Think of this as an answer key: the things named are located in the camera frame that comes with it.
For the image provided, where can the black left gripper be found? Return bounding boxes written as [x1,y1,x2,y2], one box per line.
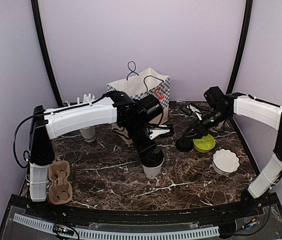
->
[123,119,162,165]

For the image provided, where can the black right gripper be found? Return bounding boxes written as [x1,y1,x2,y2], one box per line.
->
[182,107,231,139]

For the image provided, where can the black coffee cup lid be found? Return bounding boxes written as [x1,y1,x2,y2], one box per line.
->
[141,147,164,168]

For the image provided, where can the white paper coffee cup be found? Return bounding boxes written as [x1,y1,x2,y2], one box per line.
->
[143,163,163,180]

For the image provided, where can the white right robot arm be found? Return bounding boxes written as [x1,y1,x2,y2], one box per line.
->
[182,86,282,217]

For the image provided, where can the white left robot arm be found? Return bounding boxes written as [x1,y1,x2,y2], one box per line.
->
[29,91,164,218]

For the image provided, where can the lime green bowl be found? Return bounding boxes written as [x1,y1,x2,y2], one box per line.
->
[193,134,216,153]

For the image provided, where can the white scalloped ceramic bowl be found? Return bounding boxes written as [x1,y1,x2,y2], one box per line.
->
[212,149,240,176]

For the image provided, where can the white cup holding straws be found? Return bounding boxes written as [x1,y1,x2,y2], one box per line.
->
[79,126,96,143]

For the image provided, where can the checkered blue paper bag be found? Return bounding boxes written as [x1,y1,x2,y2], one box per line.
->
[106,61,172,139]

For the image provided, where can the bundle of white straws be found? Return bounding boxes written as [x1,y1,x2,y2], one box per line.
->
[63,93,96,107]

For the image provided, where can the brown cardboard cup carrier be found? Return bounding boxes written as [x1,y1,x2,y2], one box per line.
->
[48,160,73,205]

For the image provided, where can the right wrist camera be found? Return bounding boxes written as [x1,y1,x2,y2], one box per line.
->
[180,86,228,121]

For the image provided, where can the grey slotted cable duct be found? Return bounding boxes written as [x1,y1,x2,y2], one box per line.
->
[12,213,220,240]

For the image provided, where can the black front table rail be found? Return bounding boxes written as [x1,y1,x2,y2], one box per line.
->
[8,197,277,226]

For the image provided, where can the black right frame post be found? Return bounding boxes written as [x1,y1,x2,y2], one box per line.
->
[226,0,253,94]

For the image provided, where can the black frame post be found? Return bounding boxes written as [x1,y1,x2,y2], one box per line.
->
[226,0,253,94]
[30,0,63,107]

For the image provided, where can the black left frame post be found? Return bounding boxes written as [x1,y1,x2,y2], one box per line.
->
[30,0,63,107]

